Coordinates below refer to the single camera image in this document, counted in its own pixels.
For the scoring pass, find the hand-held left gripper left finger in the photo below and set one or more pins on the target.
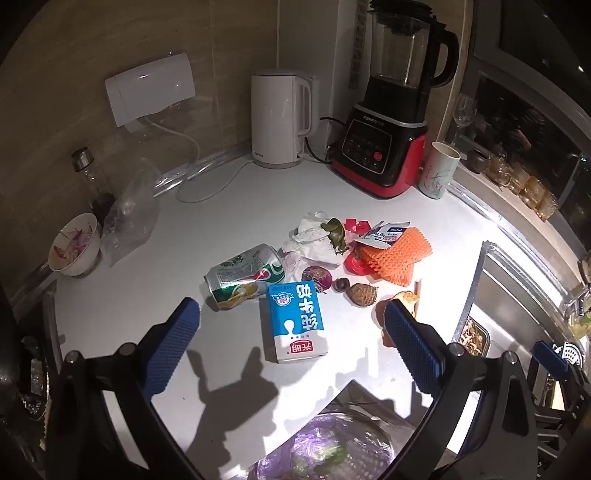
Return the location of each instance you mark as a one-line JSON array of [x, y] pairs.
[[171, 346]]

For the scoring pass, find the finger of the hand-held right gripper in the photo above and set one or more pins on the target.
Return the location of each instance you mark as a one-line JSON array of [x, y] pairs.
[[549, 357]]

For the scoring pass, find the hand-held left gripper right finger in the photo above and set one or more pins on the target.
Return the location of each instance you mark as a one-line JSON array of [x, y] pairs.
[[411, 346]]

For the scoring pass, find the large orange foam net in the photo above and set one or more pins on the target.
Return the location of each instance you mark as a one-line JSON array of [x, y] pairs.
[[392, 263]]

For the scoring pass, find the white and blue sachet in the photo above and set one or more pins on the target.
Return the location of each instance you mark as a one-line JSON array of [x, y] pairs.
[[385, 233]]

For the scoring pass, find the bin with purple bag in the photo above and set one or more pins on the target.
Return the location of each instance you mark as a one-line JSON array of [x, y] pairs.
[[323, 447]]

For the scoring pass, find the brown bread scrap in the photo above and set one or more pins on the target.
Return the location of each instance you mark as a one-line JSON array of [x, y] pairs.
[[381, 314]]

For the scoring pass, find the steel sink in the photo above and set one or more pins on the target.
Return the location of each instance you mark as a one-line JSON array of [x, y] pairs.
[[512, 300]]

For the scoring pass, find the sink faucet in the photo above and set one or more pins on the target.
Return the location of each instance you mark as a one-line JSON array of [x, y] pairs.
[[579, 295]]

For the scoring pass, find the small dark round fruit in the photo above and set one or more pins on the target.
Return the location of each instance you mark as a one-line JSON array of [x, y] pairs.
[[342, 285]]

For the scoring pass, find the crushed green drink can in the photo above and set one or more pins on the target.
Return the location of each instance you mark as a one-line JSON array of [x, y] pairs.
[[240, 277]]

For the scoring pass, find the purple onion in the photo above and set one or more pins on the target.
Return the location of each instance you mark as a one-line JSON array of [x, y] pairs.
[[317, 278]]

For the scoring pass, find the blue and white milk carton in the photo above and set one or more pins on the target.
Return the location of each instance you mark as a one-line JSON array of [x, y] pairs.
[[295, 323]]

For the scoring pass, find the white bowl with onion scraps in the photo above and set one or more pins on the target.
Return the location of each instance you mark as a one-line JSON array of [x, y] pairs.
[[76, 251]]

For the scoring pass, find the green leaf scrap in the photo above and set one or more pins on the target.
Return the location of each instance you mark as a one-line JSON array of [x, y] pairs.
[[334, 230]]

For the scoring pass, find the clear plastic bag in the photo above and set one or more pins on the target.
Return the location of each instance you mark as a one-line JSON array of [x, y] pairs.
[[131, 212]]

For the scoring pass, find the crumpled white tissue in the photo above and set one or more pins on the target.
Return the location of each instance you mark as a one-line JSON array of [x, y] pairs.
[[307, 237]]

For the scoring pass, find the black stove with pan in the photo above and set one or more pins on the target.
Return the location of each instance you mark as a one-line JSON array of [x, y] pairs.
[[23, 383]]

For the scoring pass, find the row of glass cups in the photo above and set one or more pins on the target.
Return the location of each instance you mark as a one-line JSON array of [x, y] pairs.
[[521, 184]]

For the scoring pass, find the white cup with plant print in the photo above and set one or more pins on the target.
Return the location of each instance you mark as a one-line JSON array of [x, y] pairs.
[[436, 170]]

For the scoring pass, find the glass bottle with metal cap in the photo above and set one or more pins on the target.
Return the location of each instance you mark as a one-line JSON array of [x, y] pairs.
[[87, 180]]

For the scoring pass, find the dark brown teapot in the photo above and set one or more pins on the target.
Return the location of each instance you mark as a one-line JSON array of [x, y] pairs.
[[478, 161]]

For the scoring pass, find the black and red blender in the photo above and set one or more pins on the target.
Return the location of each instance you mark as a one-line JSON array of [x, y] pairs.
[[383, 138]]

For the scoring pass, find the wine glass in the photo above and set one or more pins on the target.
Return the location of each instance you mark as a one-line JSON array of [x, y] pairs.
[[464, 113]]

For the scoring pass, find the white electric kettle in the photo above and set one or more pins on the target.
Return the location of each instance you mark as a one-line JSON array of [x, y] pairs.
[[279, 120]]

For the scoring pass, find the clear plastic wall strip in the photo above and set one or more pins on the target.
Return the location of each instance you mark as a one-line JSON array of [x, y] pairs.
[[203, 164]]

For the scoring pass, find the white wall socket cover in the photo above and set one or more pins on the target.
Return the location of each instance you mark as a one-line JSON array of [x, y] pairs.
[[147, 87]]

